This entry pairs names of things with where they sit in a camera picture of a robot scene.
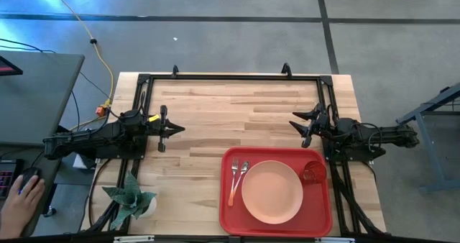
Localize person's hand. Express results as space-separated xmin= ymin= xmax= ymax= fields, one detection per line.
xmin=2 ymin=174 xmax=46 ymax=222

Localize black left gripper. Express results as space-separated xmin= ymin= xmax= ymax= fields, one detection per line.
xmin=145 ymin=105 xmax=185 ymax=152

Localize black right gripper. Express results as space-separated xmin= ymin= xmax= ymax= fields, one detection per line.
xmin=289 ymin=104 xmax=331 ymax=149

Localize white bracket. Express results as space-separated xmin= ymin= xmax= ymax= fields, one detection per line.
xmin=315 ymin=237 xmax=356 ymax=243
xmin=114 ymin=235 xmax=155 ymax=243

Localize green leafy plant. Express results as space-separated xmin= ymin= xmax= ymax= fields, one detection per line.
xmin=101 ymin=170 xmax=158 ymax=231

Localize white plant pot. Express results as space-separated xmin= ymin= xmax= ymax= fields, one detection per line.
xmin=138 ymin=196 xmax=158 ymax=219

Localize red plastic tray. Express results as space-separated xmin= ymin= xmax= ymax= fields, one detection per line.
xmin=219 ymin=146 xmax=334 ymax=237

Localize blue-grey metal stand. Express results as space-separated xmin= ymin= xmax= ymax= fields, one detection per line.
xmin=397 ymin=81 xmax=460 ymax=193

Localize metal fork orange-tipped handle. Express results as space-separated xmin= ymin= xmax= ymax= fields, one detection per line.
xmin=227 ymin=157 xmax=240 ymax=207

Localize peach round plate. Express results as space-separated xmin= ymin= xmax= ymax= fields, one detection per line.
xmin=241 ymin=160 xmax=304 ymax=225

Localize yellow cable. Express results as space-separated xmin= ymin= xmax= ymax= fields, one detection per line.
xmin=45 ymin=0 xmax=115 ymax=129

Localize dark monitor screen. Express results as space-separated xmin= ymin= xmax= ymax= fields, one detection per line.
xmin=0 ymin=55 xmax=24 ymax=77

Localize black metal table frame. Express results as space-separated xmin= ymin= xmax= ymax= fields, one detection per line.
xmin=86 ymin=62 xmax=387 ymax=237

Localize black keyboard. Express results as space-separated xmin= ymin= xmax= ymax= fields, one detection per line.
xmin=0 ymin=159 xmax=24 ymax=201

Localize person's forearm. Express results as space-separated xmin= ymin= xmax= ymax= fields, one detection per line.
xmin=0 ymin=210 xmax=22 ymax=239

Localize red translucent plastic cup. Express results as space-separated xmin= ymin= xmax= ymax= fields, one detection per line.
xmin=300 ymin=160 xmax=328 ymax=185

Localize metal spoon orange-tipped handle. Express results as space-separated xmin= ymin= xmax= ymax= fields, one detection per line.
xmin=229 ymin=160 xmax=250 ymax=203

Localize black floor cable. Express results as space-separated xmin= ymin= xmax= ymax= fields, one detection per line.
xmin=0 ymin=37 xmax=111 ymax=129

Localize black computer mouse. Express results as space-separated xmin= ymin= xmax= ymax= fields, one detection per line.
xmin=19 ymin=166 xmax=41 ymax=190

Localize grey desk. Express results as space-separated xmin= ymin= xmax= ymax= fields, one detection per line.
xmin=0 ymin=50 xmax=86 ymax=237

